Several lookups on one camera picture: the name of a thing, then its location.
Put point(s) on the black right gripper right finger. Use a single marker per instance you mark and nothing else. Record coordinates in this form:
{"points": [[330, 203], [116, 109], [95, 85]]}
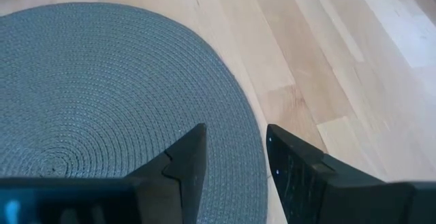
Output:
{"points": [[306, 186]]}

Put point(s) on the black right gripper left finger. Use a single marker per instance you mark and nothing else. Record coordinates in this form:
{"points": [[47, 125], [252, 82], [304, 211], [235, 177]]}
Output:
{"points": [[185, 169]]}

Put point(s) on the round grey woven placemat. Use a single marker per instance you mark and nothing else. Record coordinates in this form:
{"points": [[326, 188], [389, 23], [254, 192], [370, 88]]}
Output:
{"points": [[102, 81]]}

